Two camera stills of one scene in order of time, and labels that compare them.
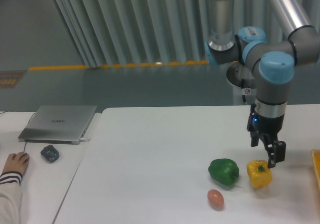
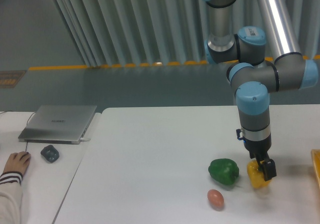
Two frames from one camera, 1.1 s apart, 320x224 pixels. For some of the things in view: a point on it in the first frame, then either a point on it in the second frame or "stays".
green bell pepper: (224, 170) stays
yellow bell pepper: (259, 174) stays
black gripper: (269, 127) to (257, 149)
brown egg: (216, 198) stays
